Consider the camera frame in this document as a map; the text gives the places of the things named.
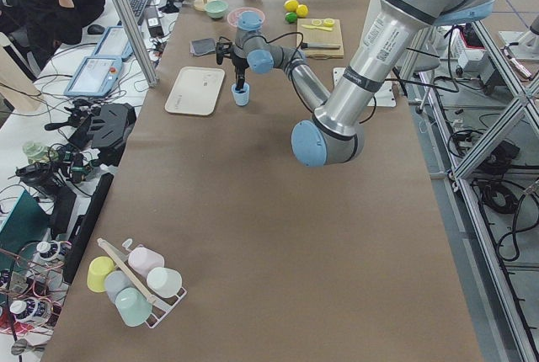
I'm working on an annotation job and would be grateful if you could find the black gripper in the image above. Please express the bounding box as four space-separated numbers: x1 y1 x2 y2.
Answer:
230 49 248 93

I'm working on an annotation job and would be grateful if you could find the pink bowl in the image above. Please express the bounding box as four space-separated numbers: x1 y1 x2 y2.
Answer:
227 7 265 28

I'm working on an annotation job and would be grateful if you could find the grey plastic cup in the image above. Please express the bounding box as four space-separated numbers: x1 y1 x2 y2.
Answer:
104 269 132 304

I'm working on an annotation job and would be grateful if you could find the cream rabbit serving tray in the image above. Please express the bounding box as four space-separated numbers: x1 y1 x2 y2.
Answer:
164 67 225 116

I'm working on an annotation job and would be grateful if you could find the pink plastic cup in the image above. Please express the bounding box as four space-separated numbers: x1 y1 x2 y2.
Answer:
127 247 165 279

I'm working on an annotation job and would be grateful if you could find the teal green plastic cup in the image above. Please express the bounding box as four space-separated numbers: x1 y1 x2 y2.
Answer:
115 287 152 327

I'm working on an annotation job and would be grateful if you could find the yellow lemon front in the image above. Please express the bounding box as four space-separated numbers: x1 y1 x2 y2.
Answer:
295 4 309 19

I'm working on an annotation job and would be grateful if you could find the grey folded cloth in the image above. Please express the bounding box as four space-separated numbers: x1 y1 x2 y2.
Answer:
190 38 216 56

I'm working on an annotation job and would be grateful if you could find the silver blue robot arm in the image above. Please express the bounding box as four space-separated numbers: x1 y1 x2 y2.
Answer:
217 0 495 167

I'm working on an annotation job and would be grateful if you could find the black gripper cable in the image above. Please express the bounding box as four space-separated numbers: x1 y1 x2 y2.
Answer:
260 31 305 60

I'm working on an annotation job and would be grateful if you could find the mint green bowl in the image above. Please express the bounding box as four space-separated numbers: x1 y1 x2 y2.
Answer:
205 0 229 19

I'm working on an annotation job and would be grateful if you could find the black keyboard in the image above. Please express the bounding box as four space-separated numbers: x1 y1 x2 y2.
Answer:
128 0 151 25

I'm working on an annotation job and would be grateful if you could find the pale mint plastic cup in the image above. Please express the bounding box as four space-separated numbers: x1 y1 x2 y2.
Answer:
147 267 183 298

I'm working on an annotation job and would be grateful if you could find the green lime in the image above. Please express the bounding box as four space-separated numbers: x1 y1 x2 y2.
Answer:
285 13 297 24

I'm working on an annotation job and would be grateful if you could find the wooden cutting board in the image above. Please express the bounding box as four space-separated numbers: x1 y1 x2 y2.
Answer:
296 19 344 59

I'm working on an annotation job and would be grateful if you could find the aluminium frame post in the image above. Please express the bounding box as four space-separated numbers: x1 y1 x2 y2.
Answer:
112 0 158 88

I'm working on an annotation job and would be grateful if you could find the yellow green plastic cup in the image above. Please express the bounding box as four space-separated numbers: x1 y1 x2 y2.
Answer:
87 256 115 293

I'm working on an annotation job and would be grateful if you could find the person in black clothes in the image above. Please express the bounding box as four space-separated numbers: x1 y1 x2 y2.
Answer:
0 0 106 68

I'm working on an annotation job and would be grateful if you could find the light blue plastic cup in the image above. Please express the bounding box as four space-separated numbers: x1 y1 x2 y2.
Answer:
231 83 250 107

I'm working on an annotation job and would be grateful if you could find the wooden rack handle bar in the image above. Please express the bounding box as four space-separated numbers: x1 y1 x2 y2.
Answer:
97 237 157 305

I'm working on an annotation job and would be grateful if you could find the yellow lemon near board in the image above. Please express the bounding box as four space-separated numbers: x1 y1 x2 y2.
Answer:
283 0 299 13

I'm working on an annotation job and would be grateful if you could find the blue teach pendant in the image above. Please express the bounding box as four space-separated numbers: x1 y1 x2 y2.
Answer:
64 55 123 98
93 25 133 61

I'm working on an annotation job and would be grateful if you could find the yellow plastic knife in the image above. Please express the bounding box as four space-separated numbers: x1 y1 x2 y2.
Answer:
301 24 334 32

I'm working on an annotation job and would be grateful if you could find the white wire cup rack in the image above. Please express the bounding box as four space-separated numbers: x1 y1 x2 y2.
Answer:
117 241 187 328

